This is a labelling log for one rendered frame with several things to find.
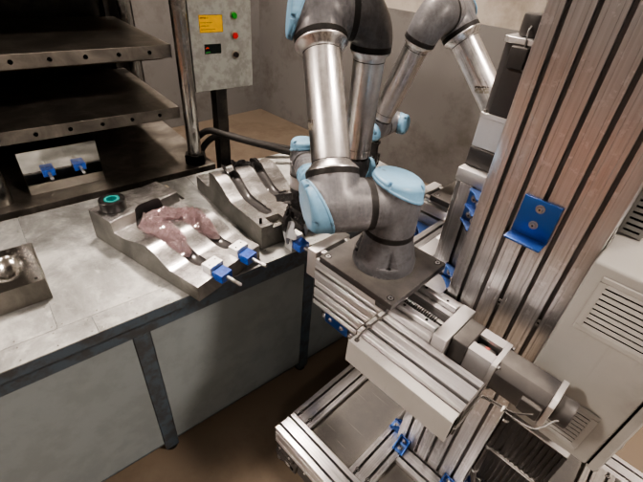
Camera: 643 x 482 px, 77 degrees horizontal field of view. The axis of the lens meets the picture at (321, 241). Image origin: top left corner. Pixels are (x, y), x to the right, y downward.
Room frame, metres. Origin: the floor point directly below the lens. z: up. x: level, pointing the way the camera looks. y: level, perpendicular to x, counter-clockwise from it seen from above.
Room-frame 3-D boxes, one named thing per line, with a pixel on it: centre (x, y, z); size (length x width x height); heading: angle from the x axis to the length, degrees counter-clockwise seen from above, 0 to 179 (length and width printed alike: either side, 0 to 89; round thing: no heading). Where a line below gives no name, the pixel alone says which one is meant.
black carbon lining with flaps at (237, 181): (1.34, 0.27, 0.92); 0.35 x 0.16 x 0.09; 42
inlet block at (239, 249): (0.97, 0.22, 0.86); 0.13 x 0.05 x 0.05; 59
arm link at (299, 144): (1.10, 0.08, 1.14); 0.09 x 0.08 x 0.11; 16
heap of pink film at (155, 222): (1.06, 0.47, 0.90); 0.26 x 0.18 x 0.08; 59
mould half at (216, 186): (1.36, 0.27, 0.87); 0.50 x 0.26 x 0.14; 42
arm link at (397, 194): (0.78, -0.15, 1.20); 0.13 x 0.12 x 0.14; 106
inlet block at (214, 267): (0.88, 0.27, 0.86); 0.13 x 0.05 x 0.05; 59
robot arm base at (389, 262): (0.78, -0.15, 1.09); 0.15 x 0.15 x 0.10
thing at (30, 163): (1.59, 1.21, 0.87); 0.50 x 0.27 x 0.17; 42
